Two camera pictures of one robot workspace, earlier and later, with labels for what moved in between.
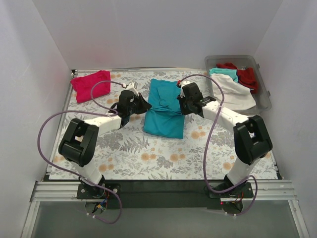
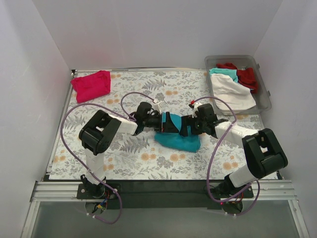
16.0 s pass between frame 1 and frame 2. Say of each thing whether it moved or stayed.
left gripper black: moved
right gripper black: moved
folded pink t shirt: stayed
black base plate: stayed
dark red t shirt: stayed
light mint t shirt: stayed
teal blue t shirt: moved
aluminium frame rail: stayed
